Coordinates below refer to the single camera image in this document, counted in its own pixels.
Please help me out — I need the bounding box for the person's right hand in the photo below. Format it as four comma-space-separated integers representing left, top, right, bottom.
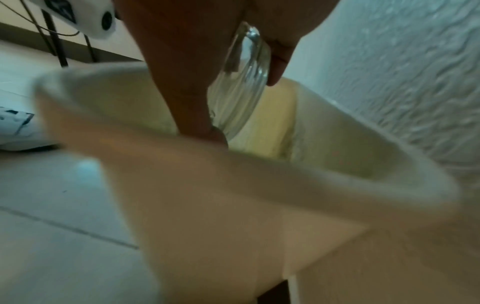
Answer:
113, 0, 341, 149

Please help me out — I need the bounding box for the cream plastic bin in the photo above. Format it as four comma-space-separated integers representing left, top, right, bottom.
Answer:
31, 63, 463, 304

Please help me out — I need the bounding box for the thin black tripod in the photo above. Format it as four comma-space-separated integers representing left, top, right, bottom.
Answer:
36, 9, 70, 68

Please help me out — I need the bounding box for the white right sneaker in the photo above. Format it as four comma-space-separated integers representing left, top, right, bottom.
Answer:
0, 106, 61, 152

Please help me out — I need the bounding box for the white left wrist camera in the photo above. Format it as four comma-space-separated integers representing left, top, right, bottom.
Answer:
29, 0, 117, 40

